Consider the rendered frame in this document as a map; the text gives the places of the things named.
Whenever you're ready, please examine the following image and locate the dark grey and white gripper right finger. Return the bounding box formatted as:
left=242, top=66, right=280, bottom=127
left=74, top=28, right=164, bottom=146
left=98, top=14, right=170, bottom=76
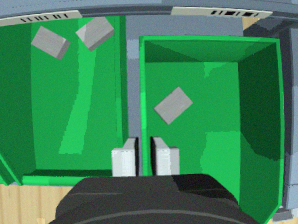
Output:
left=150, top=136, right=180, bottom=176

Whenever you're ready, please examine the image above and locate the green bin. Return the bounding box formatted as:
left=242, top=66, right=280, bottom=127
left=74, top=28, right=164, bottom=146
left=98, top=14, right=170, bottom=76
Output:
left=0, top=16, right=129, bottom=186
left=0, top=160, right=15, bottom=186
left=139, top=35, right=284, bottom=224

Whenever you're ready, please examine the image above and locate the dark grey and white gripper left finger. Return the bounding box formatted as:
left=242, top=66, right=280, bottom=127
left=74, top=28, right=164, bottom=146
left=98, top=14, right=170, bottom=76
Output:
left=111, top=137, right=139, bottom=177

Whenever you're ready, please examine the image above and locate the grey rectangular block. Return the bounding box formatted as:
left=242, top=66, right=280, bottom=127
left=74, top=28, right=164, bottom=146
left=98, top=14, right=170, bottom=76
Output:
left=75, top=17, right=114, bottom=52
left=31, top=26, right=71, bottom=60
left=153, top=86, right=193, bottom=125

